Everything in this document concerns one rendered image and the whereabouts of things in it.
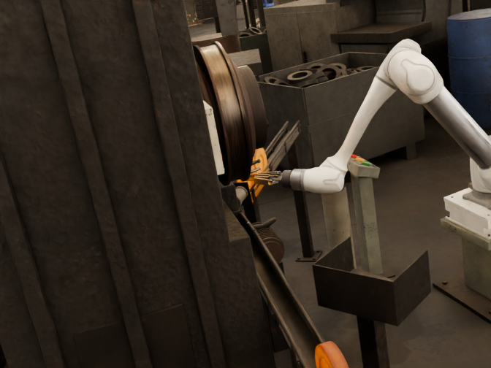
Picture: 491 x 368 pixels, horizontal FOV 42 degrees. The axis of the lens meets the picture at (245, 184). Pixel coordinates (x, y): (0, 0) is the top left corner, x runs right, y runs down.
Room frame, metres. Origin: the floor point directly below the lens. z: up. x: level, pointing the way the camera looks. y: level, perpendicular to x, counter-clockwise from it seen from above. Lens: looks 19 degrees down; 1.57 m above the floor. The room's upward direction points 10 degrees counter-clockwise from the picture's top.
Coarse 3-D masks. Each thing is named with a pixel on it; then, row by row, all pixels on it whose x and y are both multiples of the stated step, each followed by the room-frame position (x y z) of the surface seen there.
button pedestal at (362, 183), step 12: (348, 168) 2.89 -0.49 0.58; (360, 168) 2.79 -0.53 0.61; (372, 168) 2.80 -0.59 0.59; (360, 180) 2.87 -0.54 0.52; (360, 192) 2.87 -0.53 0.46; (372, 192) 2.88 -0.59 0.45; (360, 204) 2.87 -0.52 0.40; (372, 204) 2.87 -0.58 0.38; (360, 216) 2.89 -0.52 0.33; (372, 216) 2.87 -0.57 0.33; (360, 228) 2.91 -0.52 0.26; (372, 228) 2.87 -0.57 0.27; (360, 240) 2.93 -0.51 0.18; (372, 240) 2.87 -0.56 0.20; (360, 252) 2.95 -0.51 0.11; (372, 252) 2.87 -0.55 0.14; (372, 264) 2.87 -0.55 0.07; (384, 276) 2.85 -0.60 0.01
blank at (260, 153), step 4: (260, 148) 2.79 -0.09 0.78; (256, 152) 2.74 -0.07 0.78; (260, 152) 2.78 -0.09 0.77; (264, 152) 2.83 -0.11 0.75; (256, 156) 2.73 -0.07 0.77; (260, 156) 2.79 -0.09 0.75; (264, 156) 2.82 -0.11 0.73; (264, 160) 2.81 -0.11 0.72; (256, 164) 2.72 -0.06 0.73; (260, 164) 2.80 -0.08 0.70; (264, 164) 2.81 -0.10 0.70; (256, 172) 2.71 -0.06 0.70
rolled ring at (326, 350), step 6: (324, 342) 1.26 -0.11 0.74; (330, 342) 1.25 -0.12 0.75; (318, 348) 1.26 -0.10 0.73; (324, 348) 1.23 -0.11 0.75; (330, 348) 1.22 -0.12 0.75; (336, 348) 1.22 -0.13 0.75; (318, 354) 1.27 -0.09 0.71; (324, 354) 1.22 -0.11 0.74; (330, 354) 1.20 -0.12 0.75; (336, 354) 1.20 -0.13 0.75; (342, 354) 1.20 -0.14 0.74; (318, 360) 1.28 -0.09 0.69; (324, 360) 1.27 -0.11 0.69; (330, 360) 1.19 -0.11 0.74; (336, 360) 1.19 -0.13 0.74; (342, 360) 1.18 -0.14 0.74; (318, 366) 1.29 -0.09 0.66; (324, 366) 1.28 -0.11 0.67; (330, 366) 1.19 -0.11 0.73; (336, 366) 1.17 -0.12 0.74; (342, 366) 1.17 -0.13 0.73; (348, 366) 1.17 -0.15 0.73
